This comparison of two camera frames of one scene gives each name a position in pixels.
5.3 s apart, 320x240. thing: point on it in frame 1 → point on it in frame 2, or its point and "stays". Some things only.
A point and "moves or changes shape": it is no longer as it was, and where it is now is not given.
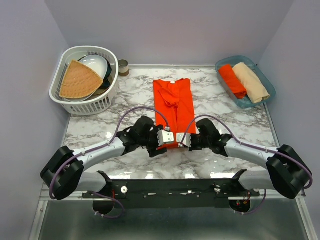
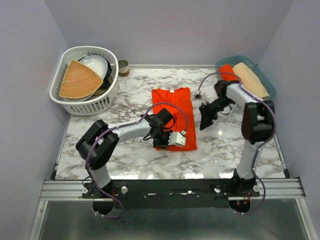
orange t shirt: [173, 100] moves or changes shape
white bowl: [97, 63] stays
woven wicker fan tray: [79, 82] stays
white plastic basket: [97, 104] stays
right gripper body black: [196, 142] → [211, 109]
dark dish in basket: [106, 82] stays
